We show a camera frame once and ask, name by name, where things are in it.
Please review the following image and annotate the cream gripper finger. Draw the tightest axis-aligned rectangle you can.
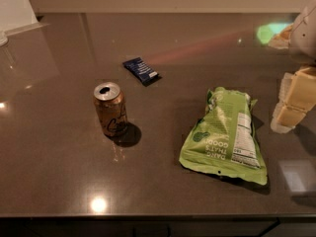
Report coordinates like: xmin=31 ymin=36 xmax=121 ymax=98
xmin=271 ymin=66 xmax=316 ymax=133

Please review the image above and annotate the orange soda can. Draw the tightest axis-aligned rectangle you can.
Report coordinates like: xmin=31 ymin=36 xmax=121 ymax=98
xmin=94 ymin=82 xmax=128 ymax=137

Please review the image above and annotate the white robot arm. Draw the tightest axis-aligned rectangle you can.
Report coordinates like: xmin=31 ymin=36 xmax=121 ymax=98
xmin=269 ymin=0 xmax=316 ymax=133

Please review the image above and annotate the green snack bag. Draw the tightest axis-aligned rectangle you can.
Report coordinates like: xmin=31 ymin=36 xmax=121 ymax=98
xmin=179 ymin=87 xmax=268 ymax=186

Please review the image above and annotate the dark blue snack packet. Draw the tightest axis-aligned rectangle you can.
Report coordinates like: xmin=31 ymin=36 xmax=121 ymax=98
xmin=122 ymin=57 xmax=159 ymax=85

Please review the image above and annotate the white object at left edge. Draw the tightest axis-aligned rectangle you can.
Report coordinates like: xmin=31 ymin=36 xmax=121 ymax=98
xmin=0 ymin=0 xmax=46 ymax=46

